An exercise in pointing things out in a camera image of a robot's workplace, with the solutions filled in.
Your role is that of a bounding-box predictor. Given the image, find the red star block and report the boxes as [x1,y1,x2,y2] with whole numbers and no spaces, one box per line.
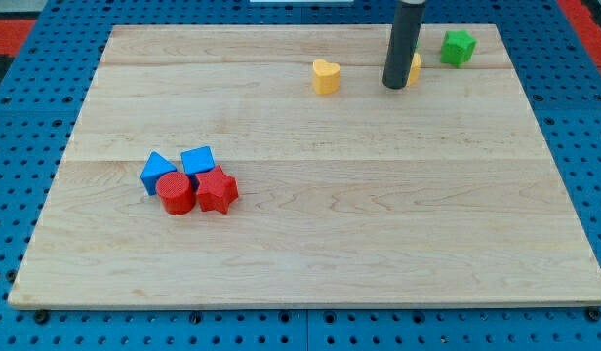
[195,165,239,215]

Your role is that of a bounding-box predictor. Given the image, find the red cylinder block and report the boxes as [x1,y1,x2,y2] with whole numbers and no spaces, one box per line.
[155,172,196,215]

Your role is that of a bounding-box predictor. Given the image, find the blue triangle block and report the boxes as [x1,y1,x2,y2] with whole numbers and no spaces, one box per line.
[140,151,177,196]

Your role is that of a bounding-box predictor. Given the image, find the yellow heart block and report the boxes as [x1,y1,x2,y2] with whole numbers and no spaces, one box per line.
[312,58,341,95]

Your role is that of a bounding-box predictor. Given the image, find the blue cube block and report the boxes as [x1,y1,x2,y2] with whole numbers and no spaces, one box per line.
[180,146,216,190]

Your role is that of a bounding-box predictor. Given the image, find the wooden board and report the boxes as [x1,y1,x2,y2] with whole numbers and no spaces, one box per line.
[9,24,601,310]

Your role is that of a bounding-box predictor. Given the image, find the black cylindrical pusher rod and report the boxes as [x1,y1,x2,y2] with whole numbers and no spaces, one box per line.
[382,0,426,90]

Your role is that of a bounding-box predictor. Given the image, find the green star block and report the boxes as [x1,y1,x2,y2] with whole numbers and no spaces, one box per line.
[440,30,477,67]

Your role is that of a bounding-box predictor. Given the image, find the yellow block behind rod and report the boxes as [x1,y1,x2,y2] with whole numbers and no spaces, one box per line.
[406,52,422,87]

